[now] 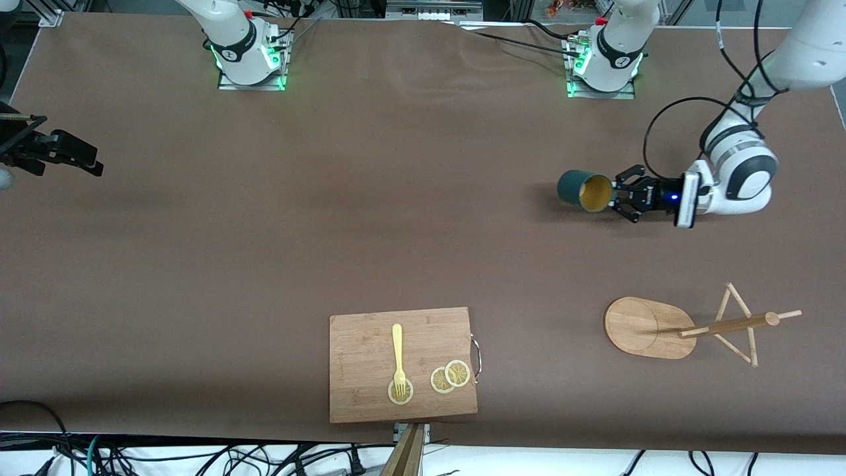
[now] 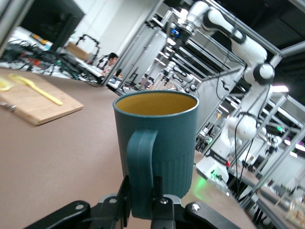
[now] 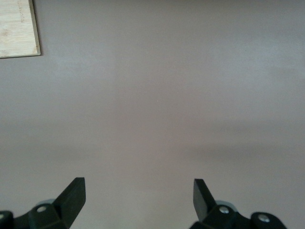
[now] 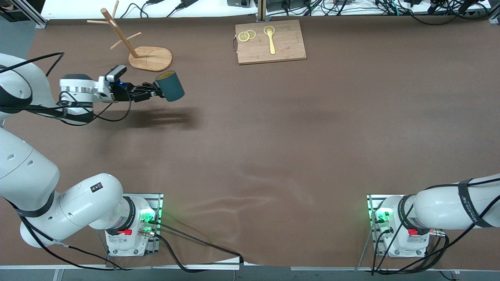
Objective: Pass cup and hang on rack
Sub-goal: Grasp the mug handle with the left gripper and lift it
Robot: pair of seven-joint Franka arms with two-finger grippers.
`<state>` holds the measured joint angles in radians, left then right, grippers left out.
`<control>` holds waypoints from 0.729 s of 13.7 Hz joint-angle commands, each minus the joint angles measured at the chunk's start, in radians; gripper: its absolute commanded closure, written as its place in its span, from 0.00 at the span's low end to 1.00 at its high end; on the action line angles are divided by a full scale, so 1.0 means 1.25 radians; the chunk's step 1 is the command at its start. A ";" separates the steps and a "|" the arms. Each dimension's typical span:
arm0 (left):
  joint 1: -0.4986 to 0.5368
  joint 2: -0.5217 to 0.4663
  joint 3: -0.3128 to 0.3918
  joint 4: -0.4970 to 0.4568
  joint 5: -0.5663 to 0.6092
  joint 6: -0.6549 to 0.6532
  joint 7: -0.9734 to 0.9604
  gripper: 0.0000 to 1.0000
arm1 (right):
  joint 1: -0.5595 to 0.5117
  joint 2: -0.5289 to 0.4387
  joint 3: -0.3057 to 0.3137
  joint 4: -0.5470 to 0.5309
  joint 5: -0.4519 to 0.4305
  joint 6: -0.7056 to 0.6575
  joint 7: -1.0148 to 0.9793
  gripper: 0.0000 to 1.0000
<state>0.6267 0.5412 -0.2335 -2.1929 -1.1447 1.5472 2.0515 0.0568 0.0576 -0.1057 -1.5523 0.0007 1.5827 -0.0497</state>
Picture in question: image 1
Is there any wooden cup rack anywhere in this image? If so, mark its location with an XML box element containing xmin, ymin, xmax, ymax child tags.
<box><xmin>604</xmin><ymin>282</ymin><xmax>803</xmax><ymax>368</ymax></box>

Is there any black looped floor cable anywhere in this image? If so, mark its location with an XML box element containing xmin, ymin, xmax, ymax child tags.
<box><xmin>0</xmin><ymin>399</ymin><xmax>73</xmax><ymax>476</ymax></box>

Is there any yellow plastic fork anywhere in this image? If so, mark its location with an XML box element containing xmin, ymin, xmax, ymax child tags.
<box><xmin>391</xmin><ymin>323</ymin><xmax>408</xmax><ymax>399</ymax></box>

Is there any table cover mat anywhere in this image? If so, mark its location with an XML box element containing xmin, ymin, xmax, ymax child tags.
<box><xmin>0</xmin><ymin>13</ymin><xmax>846</xmax><ymax>457</ymax></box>

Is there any black cable on mat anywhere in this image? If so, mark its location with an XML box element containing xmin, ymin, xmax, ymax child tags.
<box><xmin>456</xmin><ymin>20</ymin><xmax>582</xmax><ymax>60</ymax></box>

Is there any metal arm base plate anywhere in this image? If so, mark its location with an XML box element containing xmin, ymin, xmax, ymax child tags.
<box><xmin>217</xmin><ymin>26</ymin><xmax>289</xmax><ymax>92</ymax></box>
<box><xmin>565</xmin><ymin>36</ymin><xmax>636</xmax><ymax>100</ymax></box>

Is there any teal cup yellow inside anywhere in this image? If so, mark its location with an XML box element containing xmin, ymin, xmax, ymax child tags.
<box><xmin>557</xmin><ymin>169</ymin><xmax>615</xmax><ymax>214</ymax></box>

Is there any wooden beam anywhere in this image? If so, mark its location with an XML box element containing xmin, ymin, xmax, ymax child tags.
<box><xmin>380</xmin><ymin>423</ymin><xmax>425</xmax><ymax>476</ymax></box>

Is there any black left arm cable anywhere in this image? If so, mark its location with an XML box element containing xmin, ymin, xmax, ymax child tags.
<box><xmin>643</xmin><ymin>0</ymin><xmax>790</xmax><ymax>182</ymax></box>

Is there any grey power strip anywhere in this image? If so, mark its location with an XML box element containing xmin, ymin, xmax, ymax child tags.
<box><xmin>387</xmin><ymin>0</ymin><xmax>483</xmax><ymax>20</ymax></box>

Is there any wooden cutting board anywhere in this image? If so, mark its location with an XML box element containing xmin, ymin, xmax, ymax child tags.
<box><xmin>328</xmin><ymin>306</ymin><xmax>482</xmax><ymax>424</ymax></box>

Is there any metal bracket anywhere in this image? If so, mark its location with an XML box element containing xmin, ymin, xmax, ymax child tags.
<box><xmin>393</xmin><ymin>423</ymin><xmax>431</xmax><ymax>445</ymax></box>

